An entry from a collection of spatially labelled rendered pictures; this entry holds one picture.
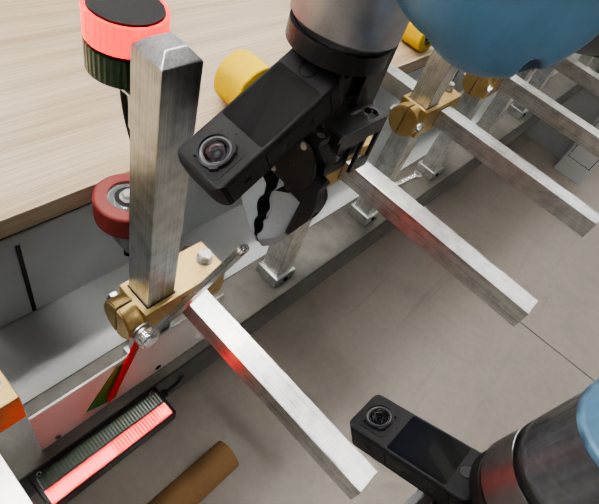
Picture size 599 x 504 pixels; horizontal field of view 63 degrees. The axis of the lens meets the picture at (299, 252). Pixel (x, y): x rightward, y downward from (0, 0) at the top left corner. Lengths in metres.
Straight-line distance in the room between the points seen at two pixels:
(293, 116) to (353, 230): 0.64
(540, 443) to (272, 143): 0.24
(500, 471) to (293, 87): 0.28
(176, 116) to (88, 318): 0.52
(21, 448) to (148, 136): 0.43
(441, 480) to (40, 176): 0.52
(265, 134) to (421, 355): 1.49
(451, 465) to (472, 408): 1.34
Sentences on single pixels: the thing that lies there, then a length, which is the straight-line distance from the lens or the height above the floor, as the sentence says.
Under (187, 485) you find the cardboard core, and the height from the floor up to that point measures 0.08.
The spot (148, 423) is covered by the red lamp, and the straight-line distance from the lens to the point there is 0.68.
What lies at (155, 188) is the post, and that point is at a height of 1.05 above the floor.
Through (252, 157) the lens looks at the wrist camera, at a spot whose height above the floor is 1.15.
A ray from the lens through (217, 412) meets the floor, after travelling 1.45.
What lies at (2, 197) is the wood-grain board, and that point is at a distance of 0.63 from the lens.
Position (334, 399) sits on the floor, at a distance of 1.55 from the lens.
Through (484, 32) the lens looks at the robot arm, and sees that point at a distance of 0.19.
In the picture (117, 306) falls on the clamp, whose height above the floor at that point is 0.87.
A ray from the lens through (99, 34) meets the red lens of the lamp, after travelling 0.38.
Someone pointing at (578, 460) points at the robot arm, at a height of 1.12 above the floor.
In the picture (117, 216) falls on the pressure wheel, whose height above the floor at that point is 0.91.
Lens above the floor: 1.35
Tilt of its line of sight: 48 degrees down
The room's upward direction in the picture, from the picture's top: 23 degrees clockwise
